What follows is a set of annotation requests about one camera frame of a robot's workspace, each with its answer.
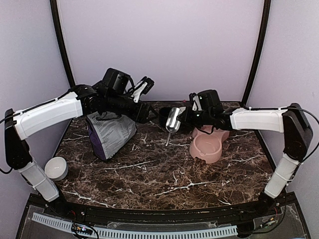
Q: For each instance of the dark green mug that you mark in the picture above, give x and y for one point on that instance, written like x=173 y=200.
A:
x=163 y=116

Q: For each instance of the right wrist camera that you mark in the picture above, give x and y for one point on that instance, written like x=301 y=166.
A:
x=195 y=102

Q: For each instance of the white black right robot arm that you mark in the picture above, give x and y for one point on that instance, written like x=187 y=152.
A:
x=207 y=109

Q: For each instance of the black front frame rail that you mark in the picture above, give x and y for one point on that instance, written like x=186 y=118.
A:
x=240 y=213

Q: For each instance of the purple pet food bag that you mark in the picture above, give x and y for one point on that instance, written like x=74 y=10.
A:
x=108 y=133

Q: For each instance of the white grey round bowl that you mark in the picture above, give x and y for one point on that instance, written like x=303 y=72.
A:
x=56 y=168

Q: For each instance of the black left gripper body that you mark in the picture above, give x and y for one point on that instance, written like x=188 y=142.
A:
x=139 y=115

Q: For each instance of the metal food scoop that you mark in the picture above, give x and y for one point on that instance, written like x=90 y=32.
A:
x=172 y=123

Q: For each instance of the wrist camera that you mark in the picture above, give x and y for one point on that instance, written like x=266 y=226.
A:
x=142 y=88
x=195 y=102

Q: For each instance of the grey slotted cable duct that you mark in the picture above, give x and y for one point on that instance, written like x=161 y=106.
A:
x=135 y=231

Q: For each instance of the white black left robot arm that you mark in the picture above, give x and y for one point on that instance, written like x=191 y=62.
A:
x=108 y=95

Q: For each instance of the pink double pet bowl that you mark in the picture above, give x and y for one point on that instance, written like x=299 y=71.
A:
x=207 y=146

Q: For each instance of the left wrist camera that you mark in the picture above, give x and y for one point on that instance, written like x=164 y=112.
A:
x=142 y=88

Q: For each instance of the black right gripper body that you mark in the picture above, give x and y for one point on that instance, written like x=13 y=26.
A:
x=196 y=121

